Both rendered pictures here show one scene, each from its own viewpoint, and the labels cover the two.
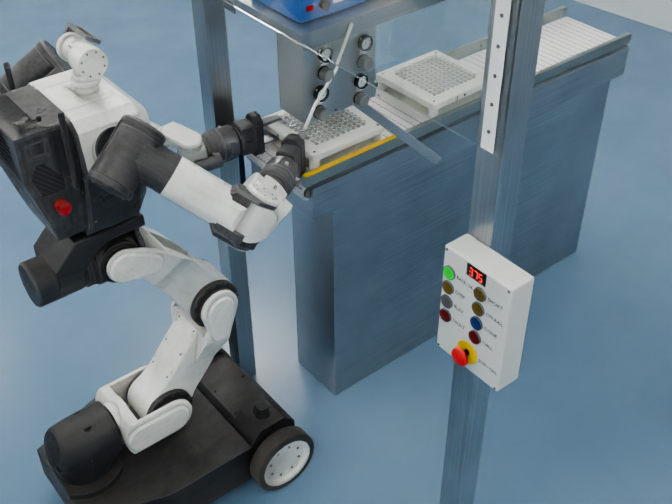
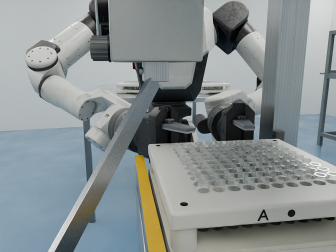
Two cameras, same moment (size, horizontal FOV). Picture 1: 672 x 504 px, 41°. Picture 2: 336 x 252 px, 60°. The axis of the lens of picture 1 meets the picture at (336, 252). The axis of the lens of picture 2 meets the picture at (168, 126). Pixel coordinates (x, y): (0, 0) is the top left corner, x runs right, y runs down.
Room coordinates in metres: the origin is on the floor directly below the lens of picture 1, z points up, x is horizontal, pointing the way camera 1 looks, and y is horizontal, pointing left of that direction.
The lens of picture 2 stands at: (2.23, -0.35, 1.09)
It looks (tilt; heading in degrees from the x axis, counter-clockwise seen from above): 12 degrees down; 119
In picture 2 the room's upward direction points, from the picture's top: straight up
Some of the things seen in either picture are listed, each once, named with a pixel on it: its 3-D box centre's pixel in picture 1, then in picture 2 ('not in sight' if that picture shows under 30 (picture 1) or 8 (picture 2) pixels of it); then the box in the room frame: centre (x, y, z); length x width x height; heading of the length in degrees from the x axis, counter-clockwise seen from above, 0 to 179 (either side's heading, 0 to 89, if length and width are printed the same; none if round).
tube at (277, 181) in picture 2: not in sight; (275, 207); (2.18, -0.02, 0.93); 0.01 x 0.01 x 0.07
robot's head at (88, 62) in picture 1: (82, 60); not in sight; (1.73, 0.52, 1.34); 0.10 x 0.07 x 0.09; 38
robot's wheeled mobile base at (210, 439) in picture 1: (158, 422); not in sight; (1.75, 0.51, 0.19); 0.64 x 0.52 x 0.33; 128
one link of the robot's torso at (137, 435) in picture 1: (144, 406); not in sight; (1.73, 0.54, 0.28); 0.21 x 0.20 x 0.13; 128
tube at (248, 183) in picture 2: not in sight; (247, 210); (2.15, -0.04, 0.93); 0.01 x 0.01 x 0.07
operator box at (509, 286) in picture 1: (482, 313); not in sight; (1.29, -0.28, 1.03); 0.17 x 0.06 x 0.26; 38
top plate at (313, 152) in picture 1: (321, 125); (242, 169); (2.13, 0.04, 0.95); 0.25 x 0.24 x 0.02; 128
